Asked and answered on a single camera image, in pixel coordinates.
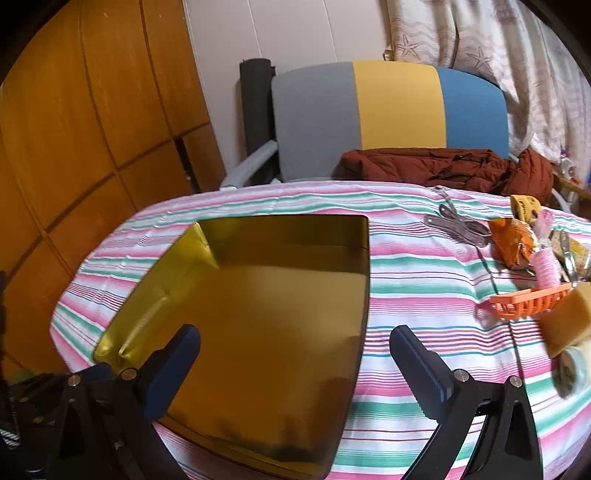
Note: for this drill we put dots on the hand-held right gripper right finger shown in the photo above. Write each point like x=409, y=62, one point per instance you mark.
x=425, y=369

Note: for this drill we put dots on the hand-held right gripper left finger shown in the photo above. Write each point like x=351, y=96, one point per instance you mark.
x=178, y=369

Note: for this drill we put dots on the gold metal tray container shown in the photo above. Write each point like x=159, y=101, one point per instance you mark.
x=277, y=323

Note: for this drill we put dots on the orange plastic rack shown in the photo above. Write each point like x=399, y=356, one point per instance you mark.
x=531, y=302

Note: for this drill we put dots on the yellow sponge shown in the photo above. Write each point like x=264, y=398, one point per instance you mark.
x=570, y=318

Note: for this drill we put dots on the pink green striped tablecloth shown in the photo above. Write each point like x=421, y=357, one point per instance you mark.
x=415, y=286

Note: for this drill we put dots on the grey scissors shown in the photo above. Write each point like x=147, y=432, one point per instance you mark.
x=461, y=228

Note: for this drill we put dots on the orange snack packet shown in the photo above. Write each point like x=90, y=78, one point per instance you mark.
x=510, y=244

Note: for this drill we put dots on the pink hair roller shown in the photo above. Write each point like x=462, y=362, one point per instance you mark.
x=545, y=265

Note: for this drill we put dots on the silver foil snack bar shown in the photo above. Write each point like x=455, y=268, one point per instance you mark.
x=569, y=263

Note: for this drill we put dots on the yellow knitted sock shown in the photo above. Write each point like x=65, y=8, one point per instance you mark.
x=524, y=205

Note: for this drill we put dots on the yellow snack packet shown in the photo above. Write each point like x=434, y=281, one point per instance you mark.
x=581, y=249

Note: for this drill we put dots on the red-brown padded jacket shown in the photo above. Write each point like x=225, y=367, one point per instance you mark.
x=415, y=166

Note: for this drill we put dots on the wooden side table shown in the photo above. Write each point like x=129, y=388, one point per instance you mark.
x=575, y=187

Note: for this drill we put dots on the wooden wardrobe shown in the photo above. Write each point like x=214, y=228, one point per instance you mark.
x=92, y=115

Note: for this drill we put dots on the grey yellow blue chair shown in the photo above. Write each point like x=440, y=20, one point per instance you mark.
x=314, y=115

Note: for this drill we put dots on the black rolled mat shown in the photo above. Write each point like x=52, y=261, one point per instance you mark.
x=254, y=101

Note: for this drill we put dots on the starfish print curtain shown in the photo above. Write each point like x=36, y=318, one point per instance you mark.
x=485, y=37

